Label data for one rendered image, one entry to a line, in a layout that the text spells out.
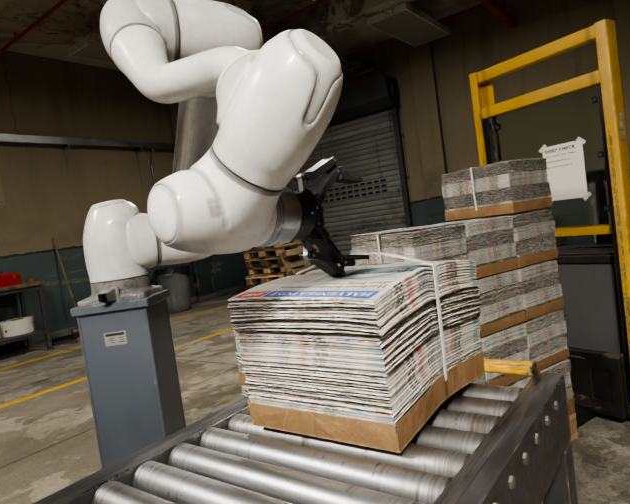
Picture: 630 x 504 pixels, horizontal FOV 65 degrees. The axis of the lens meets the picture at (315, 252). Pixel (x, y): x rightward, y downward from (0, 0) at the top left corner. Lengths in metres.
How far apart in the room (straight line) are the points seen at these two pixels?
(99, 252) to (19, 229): 6.76
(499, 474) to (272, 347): 0.37
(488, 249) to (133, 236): 1.35
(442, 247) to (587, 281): 1.17
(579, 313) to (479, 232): 1.06
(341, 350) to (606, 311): 2.29
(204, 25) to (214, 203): 0.57
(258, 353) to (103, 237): 0.71
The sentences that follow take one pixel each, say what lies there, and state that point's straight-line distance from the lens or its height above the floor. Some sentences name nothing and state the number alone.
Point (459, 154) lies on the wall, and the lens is 8.73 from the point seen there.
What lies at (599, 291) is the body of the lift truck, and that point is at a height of 0.60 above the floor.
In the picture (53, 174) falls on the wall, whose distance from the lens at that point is 8.50.
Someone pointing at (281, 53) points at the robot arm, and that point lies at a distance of 0.55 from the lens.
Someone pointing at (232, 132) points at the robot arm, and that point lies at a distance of 0.57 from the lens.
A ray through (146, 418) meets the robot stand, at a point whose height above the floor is 0.68.
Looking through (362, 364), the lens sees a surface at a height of 0.93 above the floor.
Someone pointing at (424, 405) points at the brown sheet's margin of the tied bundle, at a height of 0.84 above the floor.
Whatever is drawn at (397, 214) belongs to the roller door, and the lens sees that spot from 9.15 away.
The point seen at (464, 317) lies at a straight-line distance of 0.94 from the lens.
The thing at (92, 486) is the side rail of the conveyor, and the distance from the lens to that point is 0.85.
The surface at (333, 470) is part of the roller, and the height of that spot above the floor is 0.79.
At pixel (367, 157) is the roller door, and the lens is 9.43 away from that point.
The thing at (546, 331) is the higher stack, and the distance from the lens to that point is 2.42.
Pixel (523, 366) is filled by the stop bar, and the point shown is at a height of 0.82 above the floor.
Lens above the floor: 1.13
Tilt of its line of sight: 3 degrees down
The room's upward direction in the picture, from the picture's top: 8 degrees counter-clockwise
